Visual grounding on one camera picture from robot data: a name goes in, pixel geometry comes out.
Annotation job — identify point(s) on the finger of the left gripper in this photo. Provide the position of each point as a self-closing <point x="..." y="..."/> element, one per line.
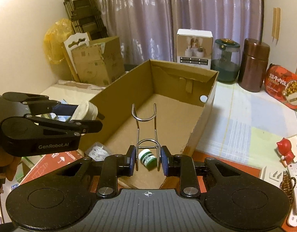
<point x="36" y="133"/>
<point x="40" y="104"/>

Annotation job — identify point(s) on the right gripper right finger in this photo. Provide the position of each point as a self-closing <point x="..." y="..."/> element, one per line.
<point x="182" y="167"/>

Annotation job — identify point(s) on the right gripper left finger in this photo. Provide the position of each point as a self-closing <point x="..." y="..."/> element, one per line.
<point x="115" y="166"/>

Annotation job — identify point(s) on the clear box of floss picks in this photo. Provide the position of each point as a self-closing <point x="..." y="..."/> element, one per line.
<point x="98" y="152"/>

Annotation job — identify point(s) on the chrome wire hook rack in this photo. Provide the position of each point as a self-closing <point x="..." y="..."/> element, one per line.
<point x="146" y="139"/>

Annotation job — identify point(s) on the cream round tape dispenser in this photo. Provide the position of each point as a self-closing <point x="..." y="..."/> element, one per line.
<point x="85" y="111"/>

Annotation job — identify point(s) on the person's left hand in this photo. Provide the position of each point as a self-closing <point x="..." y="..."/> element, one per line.
<point x="9" y="163"/>

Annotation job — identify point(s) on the red flat cardboard sheet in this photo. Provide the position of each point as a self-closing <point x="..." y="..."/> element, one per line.
<point x="66" y="200"/>

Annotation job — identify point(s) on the open cardboard box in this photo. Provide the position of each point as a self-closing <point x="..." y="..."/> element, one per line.
<point x="184" y="96"/>

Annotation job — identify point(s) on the checked pastel tablecloth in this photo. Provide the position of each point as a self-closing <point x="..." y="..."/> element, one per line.
<point x="245" y="127"/>

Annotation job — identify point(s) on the yellow plastic bag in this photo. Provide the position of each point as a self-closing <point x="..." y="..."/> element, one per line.
<point x="59" y="32"/>

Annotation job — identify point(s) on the small brown cardboard box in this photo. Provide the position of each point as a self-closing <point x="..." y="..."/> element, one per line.
<point x="100" y="63"/>

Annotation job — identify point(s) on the black folding cart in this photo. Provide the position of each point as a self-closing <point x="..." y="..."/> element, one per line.
<point x="85" y="17"/>

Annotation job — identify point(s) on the red cat figurine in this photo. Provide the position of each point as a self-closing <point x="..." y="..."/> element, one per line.
<point x="284" y="149"/>

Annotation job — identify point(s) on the white flat card box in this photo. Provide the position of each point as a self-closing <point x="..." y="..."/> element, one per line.
<point x="293" y="140"/>

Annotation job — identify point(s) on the green glass jar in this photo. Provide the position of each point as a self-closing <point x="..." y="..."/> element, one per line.
<point x="226" y="57"/>

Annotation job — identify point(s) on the white product box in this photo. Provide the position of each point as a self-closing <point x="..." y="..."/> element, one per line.
<point x="194" y="47"/>

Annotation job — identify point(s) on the brown cylindrical canister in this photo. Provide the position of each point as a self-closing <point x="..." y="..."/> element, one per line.
<point x="254" y="62"/>

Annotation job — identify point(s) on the red oval food tin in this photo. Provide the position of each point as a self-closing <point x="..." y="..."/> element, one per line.
<point x="281" y="84"/>

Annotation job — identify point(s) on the purple curtain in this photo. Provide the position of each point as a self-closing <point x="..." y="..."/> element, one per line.
<point x="147" y="28"/>

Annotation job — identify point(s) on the white wall plug adapter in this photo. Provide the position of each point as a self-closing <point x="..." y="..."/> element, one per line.
<point x="272" y="175"/>

